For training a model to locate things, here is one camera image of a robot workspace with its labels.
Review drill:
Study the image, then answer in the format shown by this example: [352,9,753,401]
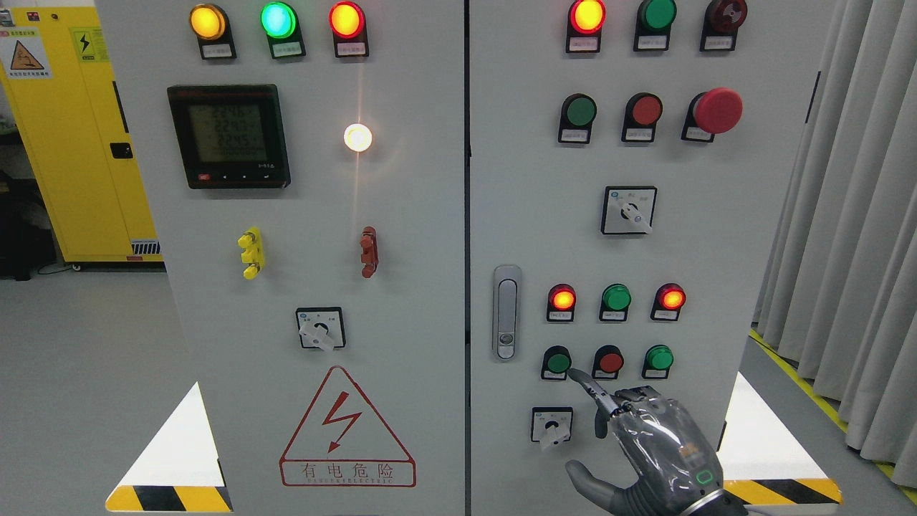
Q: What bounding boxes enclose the lower red stop button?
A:
[592,344,625,380]

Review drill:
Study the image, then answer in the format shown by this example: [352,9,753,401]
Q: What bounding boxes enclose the green indicator lamp top right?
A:
[633,0,677,52]

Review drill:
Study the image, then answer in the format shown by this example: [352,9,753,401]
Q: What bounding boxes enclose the dark red buzzer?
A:
[698,0,748,52]

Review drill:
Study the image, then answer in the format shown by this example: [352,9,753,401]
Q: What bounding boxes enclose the upper right rotary selector switch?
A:
[600,186,658,236]

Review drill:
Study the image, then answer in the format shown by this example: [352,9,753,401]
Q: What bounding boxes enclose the silver cabinet door handle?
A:
[491,264,522,360]

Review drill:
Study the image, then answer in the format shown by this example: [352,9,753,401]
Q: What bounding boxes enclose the green indicator lamp top left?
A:
[259,2,307,59]

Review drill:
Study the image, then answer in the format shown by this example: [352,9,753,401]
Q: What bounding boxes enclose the red terminal connector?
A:
[358,226,379,279]

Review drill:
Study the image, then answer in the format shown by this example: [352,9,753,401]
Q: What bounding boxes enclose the green push button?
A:
[557,92,598,145]
[641,344,675,379]

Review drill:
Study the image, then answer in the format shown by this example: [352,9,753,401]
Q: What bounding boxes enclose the upper red push button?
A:
[621,92,663,143]

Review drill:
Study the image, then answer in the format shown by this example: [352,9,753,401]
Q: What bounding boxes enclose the grey pleated curtain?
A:
[756,1,916,487]

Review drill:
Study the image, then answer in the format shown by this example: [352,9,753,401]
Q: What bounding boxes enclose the lower left red indicator lamp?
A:
[546,284,577,323]

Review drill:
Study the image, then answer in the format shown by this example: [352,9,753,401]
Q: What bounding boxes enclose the black yellow hazard tape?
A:
[105,484,233,512]
[724,478,844,506]

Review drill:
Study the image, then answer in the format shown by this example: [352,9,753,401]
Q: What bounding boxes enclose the left black yellow hazard tape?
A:
[105,484,233,512]

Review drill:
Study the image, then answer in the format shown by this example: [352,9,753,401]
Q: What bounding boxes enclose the red electric danger warning sticker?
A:
[279,365,416,489]

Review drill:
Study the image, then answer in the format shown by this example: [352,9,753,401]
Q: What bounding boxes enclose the lower green indicator lamp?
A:
[599,283,632,323]

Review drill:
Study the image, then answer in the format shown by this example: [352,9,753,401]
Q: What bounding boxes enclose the red indicator lamp top left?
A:
[328,1,370,58]

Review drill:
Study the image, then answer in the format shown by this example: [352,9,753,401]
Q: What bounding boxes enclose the green indicator lamp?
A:
[259,2,307,59]
[599,283,632,323]
[633,0,677,52]

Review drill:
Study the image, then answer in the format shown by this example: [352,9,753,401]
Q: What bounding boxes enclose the red mushroom emergency stop button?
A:
[681,87,744,143]

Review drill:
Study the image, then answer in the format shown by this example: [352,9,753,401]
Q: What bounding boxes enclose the yellow terminal connector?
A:
[238,226,265,280]

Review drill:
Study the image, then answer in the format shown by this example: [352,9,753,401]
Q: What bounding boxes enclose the lower right red indicator lamp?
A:
[650,283,686,321]

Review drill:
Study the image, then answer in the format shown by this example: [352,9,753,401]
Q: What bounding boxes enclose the left door rotary selector switch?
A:
[295,307,347,350]

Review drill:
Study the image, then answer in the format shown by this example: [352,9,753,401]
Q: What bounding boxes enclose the right black yellow hazard tape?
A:
[724,478,844,506]

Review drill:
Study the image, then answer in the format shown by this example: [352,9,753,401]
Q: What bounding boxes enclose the green start button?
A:
[540,345,571,380]

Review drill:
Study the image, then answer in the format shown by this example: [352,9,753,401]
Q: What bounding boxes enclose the lower left rotary selector switch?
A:
[530,407,574,451]

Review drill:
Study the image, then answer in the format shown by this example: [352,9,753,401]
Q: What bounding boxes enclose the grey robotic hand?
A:
[565,368,748,515]

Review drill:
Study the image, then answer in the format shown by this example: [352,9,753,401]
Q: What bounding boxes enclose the grey electrical control cabinet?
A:
[96,1,838,515]

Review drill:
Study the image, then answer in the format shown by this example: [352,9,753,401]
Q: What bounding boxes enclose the black digital power meter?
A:
[167,84,291,189]

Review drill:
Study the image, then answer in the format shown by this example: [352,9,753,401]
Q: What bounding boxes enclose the red indicator lamp top right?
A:
[565,1,607,54]

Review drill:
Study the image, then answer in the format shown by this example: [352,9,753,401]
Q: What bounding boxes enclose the white lit indicator lamp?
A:
[342,122,374,153]

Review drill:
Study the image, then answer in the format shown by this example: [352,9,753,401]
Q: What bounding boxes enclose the lower right green push button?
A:
[641,344,675,379]

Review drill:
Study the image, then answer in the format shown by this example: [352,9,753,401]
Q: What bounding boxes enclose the upper green push button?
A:
[557,92,598,145]

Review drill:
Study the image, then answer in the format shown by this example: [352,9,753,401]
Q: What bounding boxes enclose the yellow indicator lamp top left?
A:
[189,4,236,61]

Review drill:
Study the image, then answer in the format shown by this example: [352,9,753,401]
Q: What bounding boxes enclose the yellow floor marking tape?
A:
[748,328,916,506]

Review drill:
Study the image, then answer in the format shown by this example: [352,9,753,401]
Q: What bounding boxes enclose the red indicator lamp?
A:
[328,1,370,58]
[565,1,607,54]
[650,283,686,321]
[546,284,577,323]

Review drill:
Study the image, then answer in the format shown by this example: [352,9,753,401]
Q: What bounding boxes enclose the yellow safety storage cabinet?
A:
[1,6,163,264]

